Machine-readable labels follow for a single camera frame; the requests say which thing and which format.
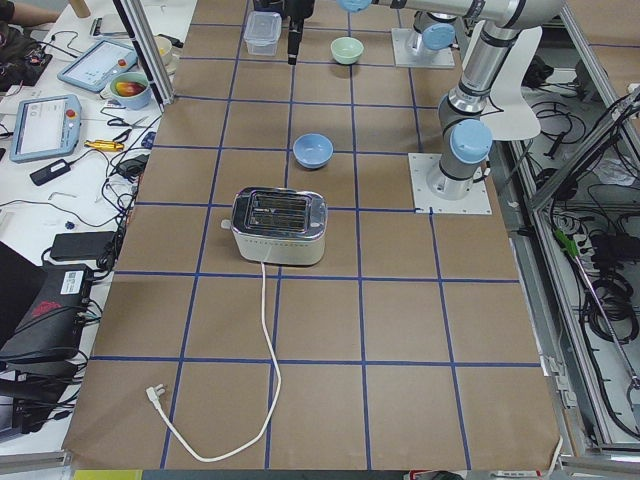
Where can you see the cream bowl with lemon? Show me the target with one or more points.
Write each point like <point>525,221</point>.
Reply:
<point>165,50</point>

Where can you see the green bowl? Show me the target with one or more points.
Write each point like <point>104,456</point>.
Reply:
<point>346,50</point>

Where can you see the blue teach pendant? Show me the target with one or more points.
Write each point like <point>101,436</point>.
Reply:
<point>95,68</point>
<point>46,128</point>

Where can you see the white paper sheet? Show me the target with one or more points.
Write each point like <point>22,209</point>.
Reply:
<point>515,119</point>

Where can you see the aluminium frame post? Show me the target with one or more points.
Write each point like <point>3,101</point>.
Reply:
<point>133,17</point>

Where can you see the gold metal tool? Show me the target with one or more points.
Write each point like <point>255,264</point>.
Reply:
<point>104,145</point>

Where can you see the clear plastic food container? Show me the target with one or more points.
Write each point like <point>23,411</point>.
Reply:
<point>262,33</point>

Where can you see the blue bowl with fruit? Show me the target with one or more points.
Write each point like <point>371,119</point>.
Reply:
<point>131,90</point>

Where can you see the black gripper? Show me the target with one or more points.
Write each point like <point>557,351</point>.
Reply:
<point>298,8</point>

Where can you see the blue teach pendant rear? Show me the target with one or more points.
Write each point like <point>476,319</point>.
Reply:
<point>95,68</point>

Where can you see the black power adapter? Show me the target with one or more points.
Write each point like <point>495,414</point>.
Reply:
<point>81,246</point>

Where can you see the blue teach pendant front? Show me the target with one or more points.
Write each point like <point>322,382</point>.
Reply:
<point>46,128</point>

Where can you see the black scissors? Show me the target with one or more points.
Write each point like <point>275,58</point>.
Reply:
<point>128,126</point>

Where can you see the silver toaster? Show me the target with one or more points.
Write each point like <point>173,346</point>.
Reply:
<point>279,225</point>

